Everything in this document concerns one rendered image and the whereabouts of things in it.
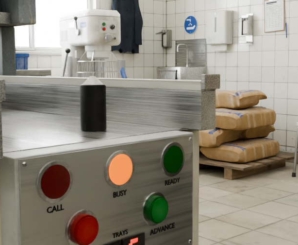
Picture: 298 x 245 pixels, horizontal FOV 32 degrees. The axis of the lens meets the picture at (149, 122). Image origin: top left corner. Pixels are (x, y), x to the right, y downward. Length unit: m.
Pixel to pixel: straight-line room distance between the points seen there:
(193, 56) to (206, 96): 5.13
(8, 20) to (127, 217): 0.85
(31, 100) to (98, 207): 0.42
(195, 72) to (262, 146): 1.38
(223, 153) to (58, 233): 3.86
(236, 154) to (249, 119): 0.32
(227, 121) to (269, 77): 1.04
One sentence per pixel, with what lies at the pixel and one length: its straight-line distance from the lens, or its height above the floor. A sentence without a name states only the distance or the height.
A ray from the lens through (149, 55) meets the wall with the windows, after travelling 5.91.
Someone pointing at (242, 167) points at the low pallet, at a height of 0.11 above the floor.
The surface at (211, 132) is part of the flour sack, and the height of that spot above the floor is 0.37.
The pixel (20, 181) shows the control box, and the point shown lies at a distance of 0.47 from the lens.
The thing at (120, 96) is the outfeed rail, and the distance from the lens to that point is 0.73.
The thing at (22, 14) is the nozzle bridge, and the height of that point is 1.04.
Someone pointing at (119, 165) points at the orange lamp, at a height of 0.82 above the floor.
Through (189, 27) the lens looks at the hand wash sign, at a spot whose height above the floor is 1.33.
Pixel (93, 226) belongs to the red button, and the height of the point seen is 0.76.
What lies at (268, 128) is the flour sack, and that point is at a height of 0.34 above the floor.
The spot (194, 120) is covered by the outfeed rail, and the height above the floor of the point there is 0.85.
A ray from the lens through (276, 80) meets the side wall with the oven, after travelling 5.09.
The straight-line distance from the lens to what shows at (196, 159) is 0.68.
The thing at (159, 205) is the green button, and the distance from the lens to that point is 0.58.
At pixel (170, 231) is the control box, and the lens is 0.61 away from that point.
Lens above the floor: 0.92
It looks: 6 degrees down
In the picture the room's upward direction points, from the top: straight up
